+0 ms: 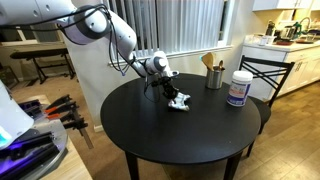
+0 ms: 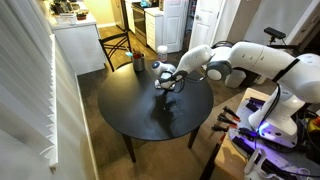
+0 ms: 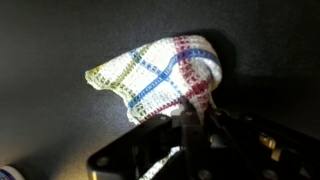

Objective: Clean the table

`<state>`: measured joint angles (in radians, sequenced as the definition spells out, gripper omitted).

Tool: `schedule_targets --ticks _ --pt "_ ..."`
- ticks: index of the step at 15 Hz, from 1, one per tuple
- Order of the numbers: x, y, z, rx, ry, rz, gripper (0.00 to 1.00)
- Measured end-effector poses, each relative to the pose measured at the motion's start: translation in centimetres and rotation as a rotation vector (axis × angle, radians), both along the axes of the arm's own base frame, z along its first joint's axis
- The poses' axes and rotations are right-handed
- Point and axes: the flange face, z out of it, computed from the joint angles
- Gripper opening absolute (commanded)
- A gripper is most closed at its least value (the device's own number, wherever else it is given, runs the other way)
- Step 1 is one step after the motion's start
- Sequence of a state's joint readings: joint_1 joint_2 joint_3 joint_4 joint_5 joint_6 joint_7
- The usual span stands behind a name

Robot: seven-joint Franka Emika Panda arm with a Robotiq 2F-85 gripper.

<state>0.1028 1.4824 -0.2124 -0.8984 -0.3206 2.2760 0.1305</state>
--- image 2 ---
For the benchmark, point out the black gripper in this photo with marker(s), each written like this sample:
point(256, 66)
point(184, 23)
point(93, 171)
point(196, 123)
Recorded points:
point(171, 79)

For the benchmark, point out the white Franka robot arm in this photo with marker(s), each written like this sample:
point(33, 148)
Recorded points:
point(266, 63)

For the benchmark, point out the white wipes canister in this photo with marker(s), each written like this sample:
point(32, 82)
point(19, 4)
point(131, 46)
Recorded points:
point(162, 53)

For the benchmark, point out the metal utensil cup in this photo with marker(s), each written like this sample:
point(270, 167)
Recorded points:
point(138, 63)

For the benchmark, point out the round black table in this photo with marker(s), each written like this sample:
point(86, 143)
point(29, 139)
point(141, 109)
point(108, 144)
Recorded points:
point(126, 106)

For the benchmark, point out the teal utensil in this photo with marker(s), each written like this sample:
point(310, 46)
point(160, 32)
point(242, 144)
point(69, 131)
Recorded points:
point(128, 54)

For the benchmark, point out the white narrow cabinet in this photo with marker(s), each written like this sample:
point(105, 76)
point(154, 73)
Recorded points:
point(154, 28)

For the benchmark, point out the white panel door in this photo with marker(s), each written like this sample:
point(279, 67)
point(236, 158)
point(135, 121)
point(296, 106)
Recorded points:
point(205, 23)
point(175, 23)

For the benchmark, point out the black orange clamp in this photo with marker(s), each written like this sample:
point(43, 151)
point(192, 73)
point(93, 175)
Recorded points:
point(226, 120)
point(220, 128)
point(231, 113)

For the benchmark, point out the white waste bin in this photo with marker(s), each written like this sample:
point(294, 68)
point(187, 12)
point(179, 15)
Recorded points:
point(234, 80)

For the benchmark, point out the steel kitchen stove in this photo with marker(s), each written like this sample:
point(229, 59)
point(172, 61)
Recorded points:
point(139, 20)

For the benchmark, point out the black wooden chair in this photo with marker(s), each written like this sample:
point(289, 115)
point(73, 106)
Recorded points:
point(113, 36)

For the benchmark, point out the white kitchen counter cabinet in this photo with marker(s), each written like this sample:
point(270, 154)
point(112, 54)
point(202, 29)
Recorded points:
point(80, 43)

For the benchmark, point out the wooden workbench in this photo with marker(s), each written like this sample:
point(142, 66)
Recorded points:
point(230, 156)

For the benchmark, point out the red bowl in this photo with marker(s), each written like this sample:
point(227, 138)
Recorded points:
point(81, 15)

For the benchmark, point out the white plastic container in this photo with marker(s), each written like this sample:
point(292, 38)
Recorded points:
point(65, 19)

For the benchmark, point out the white window blinds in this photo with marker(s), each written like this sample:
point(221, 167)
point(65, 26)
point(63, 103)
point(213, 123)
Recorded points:
point(23, 83)

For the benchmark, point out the yellow red emergency stop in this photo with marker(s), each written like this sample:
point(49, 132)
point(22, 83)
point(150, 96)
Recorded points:
point(314, 125)

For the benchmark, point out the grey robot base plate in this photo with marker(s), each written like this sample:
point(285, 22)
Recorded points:
point(246, 140)

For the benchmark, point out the black camera on stand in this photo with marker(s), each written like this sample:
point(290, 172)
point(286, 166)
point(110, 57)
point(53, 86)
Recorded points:
point(275, 33)

